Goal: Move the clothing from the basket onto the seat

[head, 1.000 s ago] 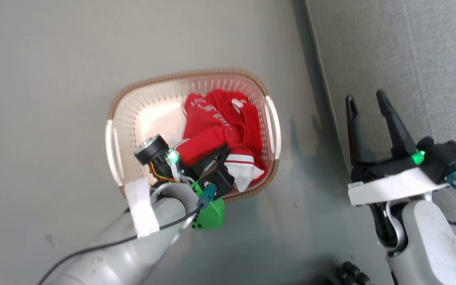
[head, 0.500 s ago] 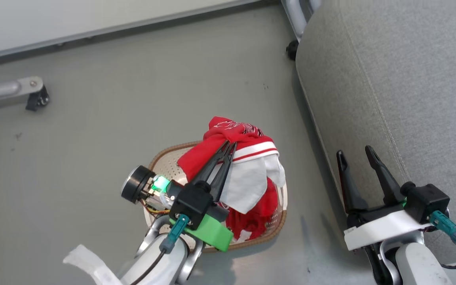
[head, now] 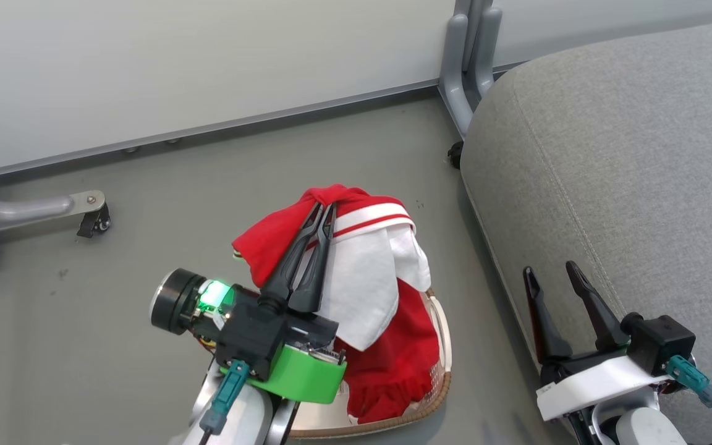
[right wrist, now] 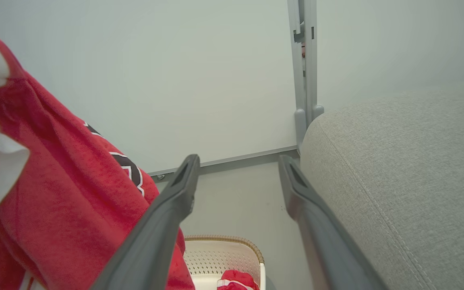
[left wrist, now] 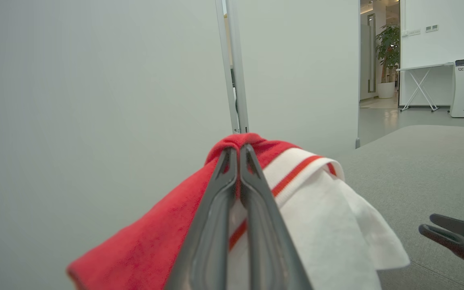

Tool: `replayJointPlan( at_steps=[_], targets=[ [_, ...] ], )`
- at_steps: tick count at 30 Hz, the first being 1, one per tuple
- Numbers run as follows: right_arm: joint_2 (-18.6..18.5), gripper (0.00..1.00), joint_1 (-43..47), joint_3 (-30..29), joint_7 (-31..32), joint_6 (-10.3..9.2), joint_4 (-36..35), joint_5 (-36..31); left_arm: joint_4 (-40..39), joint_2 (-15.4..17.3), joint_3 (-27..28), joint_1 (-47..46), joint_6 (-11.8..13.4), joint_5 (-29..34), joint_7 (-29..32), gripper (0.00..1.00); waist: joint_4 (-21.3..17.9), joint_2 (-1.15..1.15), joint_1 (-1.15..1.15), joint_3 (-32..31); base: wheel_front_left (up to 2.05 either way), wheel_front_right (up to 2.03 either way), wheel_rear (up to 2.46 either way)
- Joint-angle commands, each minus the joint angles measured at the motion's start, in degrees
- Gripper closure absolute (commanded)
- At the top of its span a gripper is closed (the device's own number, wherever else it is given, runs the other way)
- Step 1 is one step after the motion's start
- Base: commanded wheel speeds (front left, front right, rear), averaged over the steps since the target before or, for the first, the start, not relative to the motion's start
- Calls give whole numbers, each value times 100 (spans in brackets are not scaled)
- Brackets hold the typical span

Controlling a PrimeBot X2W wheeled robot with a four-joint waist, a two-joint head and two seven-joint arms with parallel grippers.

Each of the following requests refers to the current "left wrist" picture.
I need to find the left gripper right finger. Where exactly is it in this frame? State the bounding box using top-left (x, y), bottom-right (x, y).
top-left (239, 143), bottom-right (313, 290)

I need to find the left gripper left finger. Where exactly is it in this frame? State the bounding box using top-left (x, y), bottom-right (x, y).
top-left (164, 147), bottom-right (238, 290)

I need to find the red and white garment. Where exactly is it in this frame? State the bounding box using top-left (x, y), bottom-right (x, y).
top-left (66, 133), bottom-right (410, 290)

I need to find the white plant pot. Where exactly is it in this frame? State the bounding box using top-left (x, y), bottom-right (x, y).
top-left (377, 82), bottom-right (396, 99)

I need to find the white partition panel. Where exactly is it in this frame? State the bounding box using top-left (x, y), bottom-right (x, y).
top-left (0, 0), bottom-right (234, 290)
top-left (232, 0), bottom-right (360, 160)

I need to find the white folding table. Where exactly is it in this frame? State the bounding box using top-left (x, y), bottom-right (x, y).
top-left (396, 62), bottom-right (455, 112)

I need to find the green potted plant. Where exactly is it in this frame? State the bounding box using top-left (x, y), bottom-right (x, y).
top-left (375, 24), bottom-right (400, 83)

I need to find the grey partition frame post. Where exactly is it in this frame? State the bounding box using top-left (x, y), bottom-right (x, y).
top-left (215, 0), bottom-right (240, 134)
top-left (225, 0), bottom-right (250, 134)

